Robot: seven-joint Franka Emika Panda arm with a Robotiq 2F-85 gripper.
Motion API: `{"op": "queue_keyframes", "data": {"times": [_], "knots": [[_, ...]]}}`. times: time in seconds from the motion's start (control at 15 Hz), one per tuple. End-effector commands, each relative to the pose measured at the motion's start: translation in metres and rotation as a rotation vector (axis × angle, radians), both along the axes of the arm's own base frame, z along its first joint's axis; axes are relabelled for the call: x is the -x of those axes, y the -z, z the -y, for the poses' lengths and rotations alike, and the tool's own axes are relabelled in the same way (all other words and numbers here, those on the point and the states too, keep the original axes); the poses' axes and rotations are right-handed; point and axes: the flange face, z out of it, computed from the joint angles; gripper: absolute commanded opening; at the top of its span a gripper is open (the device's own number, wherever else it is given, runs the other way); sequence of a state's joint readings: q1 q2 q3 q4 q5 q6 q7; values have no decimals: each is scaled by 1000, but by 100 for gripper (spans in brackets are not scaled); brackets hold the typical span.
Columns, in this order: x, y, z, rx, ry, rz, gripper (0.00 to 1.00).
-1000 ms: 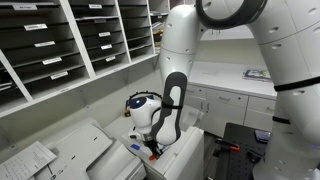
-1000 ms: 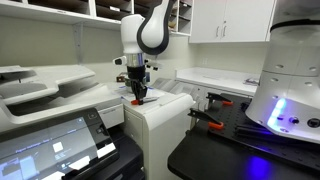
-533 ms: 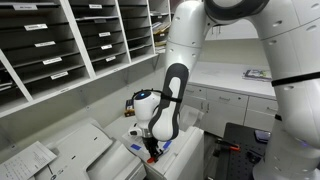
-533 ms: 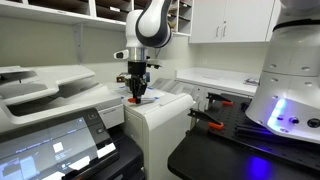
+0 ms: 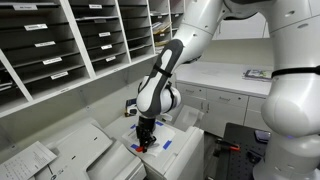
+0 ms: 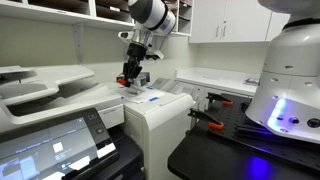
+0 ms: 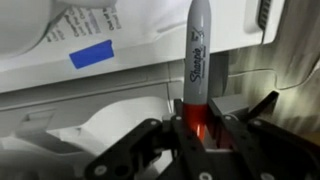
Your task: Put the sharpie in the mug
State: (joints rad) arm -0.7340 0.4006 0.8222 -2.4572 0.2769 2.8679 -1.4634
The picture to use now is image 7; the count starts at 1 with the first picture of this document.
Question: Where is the white office printer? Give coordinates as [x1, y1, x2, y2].
[0, 0, 288, 180]

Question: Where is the grey sharpie with red cap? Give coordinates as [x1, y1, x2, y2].
[181, 0, 213, 143]

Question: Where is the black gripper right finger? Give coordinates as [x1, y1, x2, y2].
[207, 89, 320, 180]

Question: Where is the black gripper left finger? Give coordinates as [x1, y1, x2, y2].
[83, 98, 214, 180]

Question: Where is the thin white cable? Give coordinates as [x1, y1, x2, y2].
[228, 66, 320, 92]

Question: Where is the blue tape piece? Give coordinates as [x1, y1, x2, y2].
[68, 39, 116, 70]

